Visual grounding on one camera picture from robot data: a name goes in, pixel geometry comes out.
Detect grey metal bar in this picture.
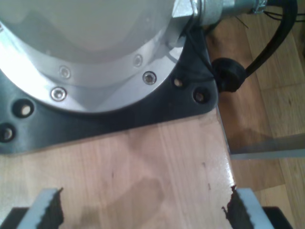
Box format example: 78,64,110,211
229,135,305,161

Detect black round cable clamp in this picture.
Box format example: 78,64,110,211
211,57,246,94

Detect thick black base cable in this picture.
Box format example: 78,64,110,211
244,0,299,77

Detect silver cable connector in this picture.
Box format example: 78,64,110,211
171,0,268,26

